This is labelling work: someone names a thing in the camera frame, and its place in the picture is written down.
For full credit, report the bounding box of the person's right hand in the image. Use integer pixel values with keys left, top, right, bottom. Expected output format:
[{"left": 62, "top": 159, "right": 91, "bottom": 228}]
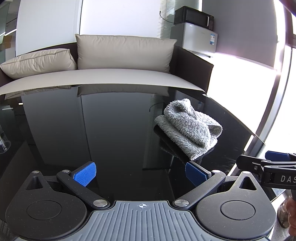
[{"left": 288, "top": 198, "right": 296, "bottom": 235}]

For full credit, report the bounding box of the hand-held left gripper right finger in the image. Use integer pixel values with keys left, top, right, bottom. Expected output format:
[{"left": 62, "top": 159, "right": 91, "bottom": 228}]
[{"left": 172, "top": 161, "right": 263, "bottom": 211}]

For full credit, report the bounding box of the white venetian blind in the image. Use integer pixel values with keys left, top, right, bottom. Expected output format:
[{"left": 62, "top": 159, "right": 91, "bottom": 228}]
[{"left": 158, "top": 0, "right": 173, "bottom": 40}]

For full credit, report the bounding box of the clear glass container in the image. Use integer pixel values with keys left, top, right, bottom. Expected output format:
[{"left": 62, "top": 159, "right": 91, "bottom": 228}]
[{"left": 0, "top": 124, "right": 11, "bottom": 154}]

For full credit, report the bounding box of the small beige cushion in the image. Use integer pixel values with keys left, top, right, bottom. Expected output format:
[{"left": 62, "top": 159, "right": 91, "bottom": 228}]
[{"left": 0, "top": 48, "right": 78, "bottom": 80}]

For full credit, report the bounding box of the black microwave oven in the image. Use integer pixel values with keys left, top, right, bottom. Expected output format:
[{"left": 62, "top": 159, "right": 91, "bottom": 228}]
[{"left": 174, "top": 6, "right": 214, "bottom": 30}]

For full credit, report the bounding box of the grey fluffy towel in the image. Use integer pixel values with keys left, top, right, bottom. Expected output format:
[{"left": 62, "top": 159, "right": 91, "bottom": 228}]
[{"left": 154, "top": 98, "right": 223, "bottom": 161}]

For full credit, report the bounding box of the silver mini fridge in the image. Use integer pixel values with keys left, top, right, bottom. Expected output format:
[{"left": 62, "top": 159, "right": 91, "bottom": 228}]
[{"left": 170, "top": 22, "right": 218, "bottom": 57}]

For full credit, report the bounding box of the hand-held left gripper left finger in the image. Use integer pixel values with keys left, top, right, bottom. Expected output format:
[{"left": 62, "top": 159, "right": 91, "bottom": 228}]
[{"left": 24, "top": 161, "right": 110, "bottom": 210}]

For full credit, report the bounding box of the dark brown sofa beige seat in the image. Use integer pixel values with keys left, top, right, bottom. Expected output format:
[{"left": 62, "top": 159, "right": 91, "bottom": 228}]
[{"left": 0, "top": 42, "right": 214, "bottom": 96}]

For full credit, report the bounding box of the large beige cushion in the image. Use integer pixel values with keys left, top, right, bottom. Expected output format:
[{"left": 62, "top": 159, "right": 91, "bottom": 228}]
[{"left": 75, "top": 34, "right": 177, "bottom": 75}]

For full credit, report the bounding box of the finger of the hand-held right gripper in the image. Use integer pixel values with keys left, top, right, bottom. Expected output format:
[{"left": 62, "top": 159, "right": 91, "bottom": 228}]
[
  {"left": 236, "top": 155, "right": 296, "bottom": 173},
  {"left": 265, "top": 151, "right": 296, "bottom": 163}
]

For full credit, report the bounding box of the grey roller shade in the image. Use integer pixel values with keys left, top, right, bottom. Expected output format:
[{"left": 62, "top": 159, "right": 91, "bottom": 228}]
[{"left": 214, "top": 0, "right": 279, "bottom": 70}]

